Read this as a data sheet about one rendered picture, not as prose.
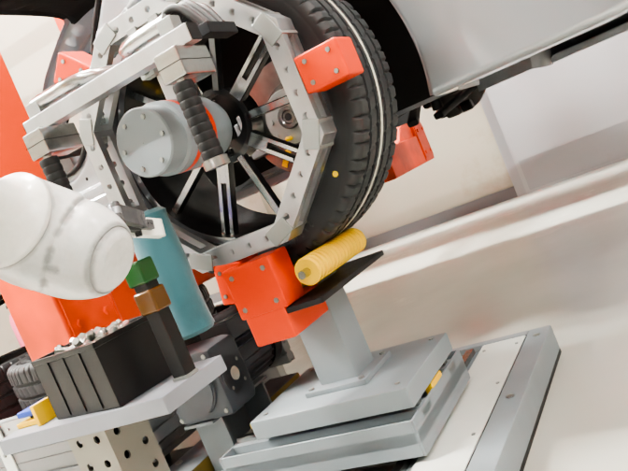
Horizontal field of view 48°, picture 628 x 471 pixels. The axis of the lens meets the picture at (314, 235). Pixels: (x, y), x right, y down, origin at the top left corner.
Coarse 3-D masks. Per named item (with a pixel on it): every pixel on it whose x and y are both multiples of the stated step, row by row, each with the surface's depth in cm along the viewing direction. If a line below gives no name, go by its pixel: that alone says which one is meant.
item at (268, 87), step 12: (264, 72) 192; (276, 72) 191; (264, 84) 193; (276, 84) 192; (252, 96) 196; (264, 96) 194; (276, 96) 187; (264, 120) 196; (276, 120) 189; (276, 132) 190; (288, 132) 189; (300, 132) 187; (264, 156) 199; (288, 168) 197
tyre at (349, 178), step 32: (256, 0) 136; (288, 0) 133; (320, 0) 138; (320, 32) 132; (352, 32) 140; (384, 64) 148; (352, 96) 133; (384, 96) 145; (352, 128) 134; (384, 128) 145; (352, 160) 136; (384, 160) 150; (320, 192) 140; (352, 192) 139; (320, 224) 142; (352, 224) 160
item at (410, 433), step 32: (448, 384) 156; (384, 416) 146; (416, 416) 139; (448, 416) 151; (256, 448) 163; (288, 448) 152; (320, 448) 148; (352, 448) 145; (384, 448) 141; (416, 448) 138
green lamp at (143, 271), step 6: (144, 258) 116; (150, 258) 117; (132, 264) 115; (138, 264) 115; (144, 264) 116; (150, 264) 117; (132, 270) 115; (138, 270) 115; (144, 270) 115; (150, 270) 116; (156, 270) 117; (126, 276) 116; (132, 276) 115; (138, 276) 115; (144, 276) 115; (150, 276) 116; (156, 276) 117; (132, 282) 116; (138, 282) 115; (144, 282) 115; (132, 288) 116
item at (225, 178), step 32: (256, 64) 142; (128, 96) 157; (160, 96) 167; (224, 96) 152; (256, 128) 148; (288, 160) 144; (160, 192) 162; (192, 192) 158; (224, 192) 154; (192, 224) 159; (224, 224) 155; (256, 224) 163
